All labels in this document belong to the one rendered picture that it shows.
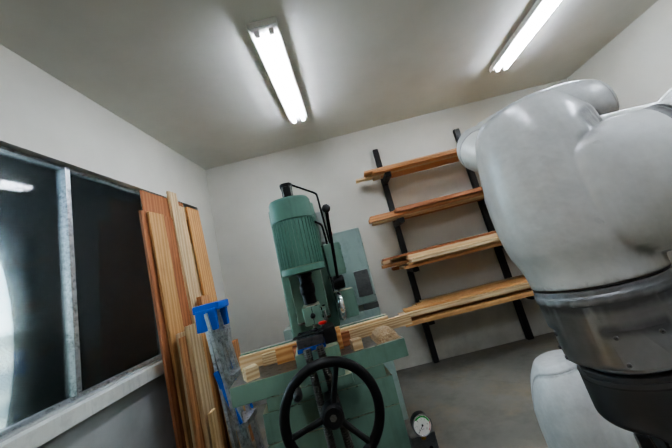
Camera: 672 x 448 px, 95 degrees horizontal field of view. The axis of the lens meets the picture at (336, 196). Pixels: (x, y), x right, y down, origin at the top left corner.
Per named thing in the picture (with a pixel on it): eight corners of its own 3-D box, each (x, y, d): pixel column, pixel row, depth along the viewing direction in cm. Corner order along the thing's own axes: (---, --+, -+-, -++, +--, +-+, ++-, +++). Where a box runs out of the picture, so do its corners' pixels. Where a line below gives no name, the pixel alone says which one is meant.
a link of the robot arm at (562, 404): (549, 443, 74) (510, 348, 78) (643, 439, 67) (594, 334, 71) (565, 499, 59) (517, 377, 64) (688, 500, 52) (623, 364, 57)
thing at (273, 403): (268, 412, 98) (266, 399, 99) (275, 388, 119) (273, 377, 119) (386, 376, 104) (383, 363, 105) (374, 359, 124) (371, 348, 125)
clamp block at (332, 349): (299, 388, 92) (293, 356, 94) (300, 374, 105) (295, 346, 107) (347, 374, 94) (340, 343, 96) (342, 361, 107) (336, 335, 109)
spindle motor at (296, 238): (280, 279, 116) (265, 200, 122) (284, 278, 133) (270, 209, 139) (326, 267, 118) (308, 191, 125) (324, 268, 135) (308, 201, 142)
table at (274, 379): (223, 423, 88) (220, 400, 90) (244, 385, 118) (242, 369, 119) (419, 363, 97) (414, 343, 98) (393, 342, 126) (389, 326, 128)
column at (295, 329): (298, 371, 133) (266, 211, 148) (299, 357, 154) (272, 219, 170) (348, 356, 136) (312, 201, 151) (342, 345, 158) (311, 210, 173)
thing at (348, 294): (340, 320, 137) (333, 292, 139) (338, 317, 143) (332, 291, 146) (360, 314, 138) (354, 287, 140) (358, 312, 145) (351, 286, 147)
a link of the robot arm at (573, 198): (529, 305, 22) (796, 250, 17) (447, 114, 25) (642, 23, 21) (517, 283, 31) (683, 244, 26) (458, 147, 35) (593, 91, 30)
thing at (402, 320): (263, 366, 115) (261, 355, 116) (264, 365, 117) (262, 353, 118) (412, 323, 124) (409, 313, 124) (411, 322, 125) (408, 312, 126)
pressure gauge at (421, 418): (417, 447, 94) (410, 417, 96) (413, 440, 98) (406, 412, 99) (436, 440, 95) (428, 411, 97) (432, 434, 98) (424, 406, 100)
